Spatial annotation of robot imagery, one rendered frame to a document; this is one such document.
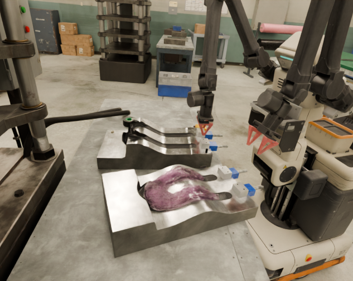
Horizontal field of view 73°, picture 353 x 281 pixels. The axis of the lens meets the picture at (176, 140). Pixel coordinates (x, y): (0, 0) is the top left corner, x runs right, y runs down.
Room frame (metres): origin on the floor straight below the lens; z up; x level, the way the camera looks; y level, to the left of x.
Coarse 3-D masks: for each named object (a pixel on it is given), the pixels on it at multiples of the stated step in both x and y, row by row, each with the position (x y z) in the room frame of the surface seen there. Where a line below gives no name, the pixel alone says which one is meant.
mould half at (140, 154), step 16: (144, 128) 1.00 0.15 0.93; (160, 128) 1.09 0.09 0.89; (176, 128) 1.12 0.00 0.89; (192, 128) 1.13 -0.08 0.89; (112, 144) 0.94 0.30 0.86; (128, 144) 0.85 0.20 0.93; (144, 144) 0.86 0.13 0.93; (112, 160) 0.84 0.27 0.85; (128, 160) 0.85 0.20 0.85; (144, 160) 0.85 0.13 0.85; (160, 160) 0.86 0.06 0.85; (176, 160) 0.87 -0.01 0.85; (192, 160) 0.88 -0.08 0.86; (208, 160) 0.89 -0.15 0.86
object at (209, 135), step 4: (196, 132) 1.08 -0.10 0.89; (200, 132) 1.03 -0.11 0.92; (204, 132) 1.04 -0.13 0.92; (208, 132) 1.07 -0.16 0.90; (200, 136) 1.03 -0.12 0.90; (204, 136) 1.04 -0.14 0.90; (208, 136) 1.04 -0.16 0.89; (212, 136) 1.06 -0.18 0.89; (216, 136) 1.06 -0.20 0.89; (220, 136) 1.07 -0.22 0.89
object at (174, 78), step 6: (162, 72) 4.53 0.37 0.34; (168, 72) 4.53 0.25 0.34; (174, 72) 4.54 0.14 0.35; (180, 72) 4.55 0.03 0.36; (162, 78) 4.16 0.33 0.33; (168, 78) 4.16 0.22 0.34; (174, 78) 4.16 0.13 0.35; (180, 78) 4.17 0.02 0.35; (186, 78) 4.55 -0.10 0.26; (162, 84) 4.15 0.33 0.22; (168, 84) 4.16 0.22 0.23; (174, 84) 4.17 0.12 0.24; (180, 84) 4.17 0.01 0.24; (186, 84) 4.18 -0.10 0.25
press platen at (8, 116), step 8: (16, 104) 0.91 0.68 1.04; (40, 104) 0.91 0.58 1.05; (0, 112) 0.82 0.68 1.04; (8, 112) 0.83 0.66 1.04; (16, 112) 0.84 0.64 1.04; (24, 112) 0.85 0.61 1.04; (32, 112) 0.86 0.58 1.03; (40, 112) 0.89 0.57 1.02; (0, 120) 0.75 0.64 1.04; (8, 120) 0.78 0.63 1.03; (16, 120) 0.80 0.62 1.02; (24, 120) 0.83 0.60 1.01; (32, 120) 0.85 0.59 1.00; (0, 128) 0.74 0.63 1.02; (8, 128) 0.78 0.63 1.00; (0, 136) 0.72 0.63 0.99
